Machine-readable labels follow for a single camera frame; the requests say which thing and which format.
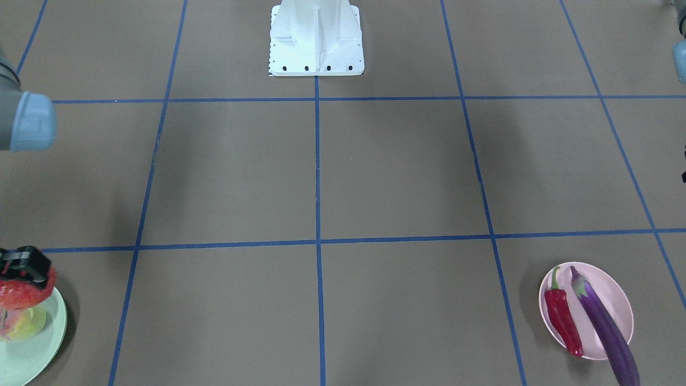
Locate red pomegranate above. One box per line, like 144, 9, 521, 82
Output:
1, 267, 57, 310

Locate yellow pink peach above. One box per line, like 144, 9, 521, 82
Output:
1, 305, 47, 343

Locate red chili pepper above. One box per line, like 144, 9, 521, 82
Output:
544, 266, 584, 358

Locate purple eggplant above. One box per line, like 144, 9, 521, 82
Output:
570, 266, 641, 385

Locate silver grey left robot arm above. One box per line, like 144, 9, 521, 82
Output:
669, 1, 685, 85

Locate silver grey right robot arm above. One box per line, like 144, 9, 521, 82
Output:
1, 52, 57, 290

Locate mint green plate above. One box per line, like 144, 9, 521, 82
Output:
1, 288, 67, 385

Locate pink plate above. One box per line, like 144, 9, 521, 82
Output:
536, 262, 635, 361

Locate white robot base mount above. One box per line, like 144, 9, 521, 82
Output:
268, 1, 365, 77

